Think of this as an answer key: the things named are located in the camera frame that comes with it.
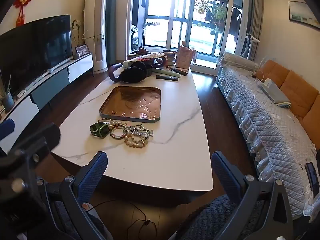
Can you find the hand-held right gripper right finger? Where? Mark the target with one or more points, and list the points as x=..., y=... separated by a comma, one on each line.
x=225, y=176

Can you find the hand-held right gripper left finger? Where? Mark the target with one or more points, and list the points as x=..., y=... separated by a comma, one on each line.
x=93, y=177

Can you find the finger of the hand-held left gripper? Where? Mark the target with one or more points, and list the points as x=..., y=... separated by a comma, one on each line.
x=46, y=133
x=7, y=127

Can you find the green black wristwatch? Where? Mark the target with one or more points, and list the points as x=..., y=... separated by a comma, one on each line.
x=100, y=130

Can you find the dark metal bangle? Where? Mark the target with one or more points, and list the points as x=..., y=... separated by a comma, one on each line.
x=111, y=131

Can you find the pearl hair clip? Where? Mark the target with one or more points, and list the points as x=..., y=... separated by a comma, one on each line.
x=107, y=120

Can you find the copper metal tray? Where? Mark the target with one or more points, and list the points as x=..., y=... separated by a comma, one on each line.
x=130, y=105

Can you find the potted spiky plant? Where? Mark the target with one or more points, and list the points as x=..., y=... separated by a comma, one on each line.
x=7, y=102

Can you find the grey shaggy rug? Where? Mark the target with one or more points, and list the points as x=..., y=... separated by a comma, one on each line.
x=212, y=212

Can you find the white grey television cabinet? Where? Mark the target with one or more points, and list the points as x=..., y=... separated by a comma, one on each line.
x=50, y=85

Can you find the grey quilted sofa cover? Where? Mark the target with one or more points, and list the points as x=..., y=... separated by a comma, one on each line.
x=262, y=125

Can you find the white slim bar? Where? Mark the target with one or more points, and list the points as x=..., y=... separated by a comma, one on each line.
x=60, y=64

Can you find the black flat television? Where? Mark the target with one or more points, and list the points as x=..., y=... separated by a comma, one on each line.
x=30, y=52

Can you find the black smartphone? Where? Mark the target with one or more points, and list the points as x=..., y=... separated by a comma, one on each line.
x=312, y=177

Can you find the purple curved headband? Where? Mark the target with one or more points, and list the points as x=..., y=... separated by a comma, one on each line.
x=163, y=60
x=112, y=71

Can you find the grey box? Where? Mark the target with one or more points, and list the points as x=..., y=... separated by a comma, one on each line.
x=272, y=92

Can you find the black fuzzy earmuffs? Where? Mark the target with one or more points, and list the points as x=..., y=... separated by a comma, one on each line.
x=132, y=75

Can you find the bamboo plant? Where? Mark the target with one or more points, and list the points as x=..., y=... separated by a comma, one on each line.
x=76, y=33

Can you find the orange sofa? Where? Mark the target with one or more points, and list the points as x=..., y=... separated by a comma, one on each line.
x=297, y=92

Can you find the black remote control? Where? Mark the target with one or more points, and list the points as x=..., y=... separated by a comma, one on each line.
x=167, y=77

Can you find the pale green long case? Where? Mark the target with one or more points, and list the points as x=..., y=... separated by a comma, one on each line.
x=166, y=72

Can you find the pink gift bag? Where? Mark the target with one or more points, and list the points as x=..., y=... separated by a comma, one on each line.
x=185, y=58

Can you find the white tower air conditioner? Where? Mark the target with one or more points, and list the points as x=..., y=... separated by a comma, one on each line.
x=96, y=17

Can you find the woven hand fan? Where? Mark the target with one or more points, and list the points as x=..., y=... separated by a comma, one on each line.
x=147, y=56

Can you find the teal window curtain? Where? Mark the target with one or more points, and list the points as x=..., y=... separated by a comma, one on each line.
x=111, y=17

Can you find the dark tea bowl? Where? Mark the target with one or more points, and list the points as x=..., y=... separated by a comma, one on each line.
x=170, y=54

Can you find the white floor stand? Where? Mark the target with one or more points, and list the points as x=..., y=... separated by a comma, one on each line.
x=250, y=38

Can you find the hanging balcony plant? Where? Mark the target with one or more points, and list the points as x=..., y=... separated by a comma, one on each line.
x=202, y=5
x=220, y=11

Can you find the grey window curtain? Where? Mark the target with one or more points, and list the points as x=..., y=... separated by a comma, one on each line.
x=257, y=5

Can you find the small photo frame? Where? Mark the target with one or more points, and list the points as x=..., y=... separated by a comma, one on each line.
x=82, y=49

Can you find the framed wall painting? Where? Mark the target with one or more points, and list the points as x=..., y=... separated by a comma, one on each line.
x=300, y=12

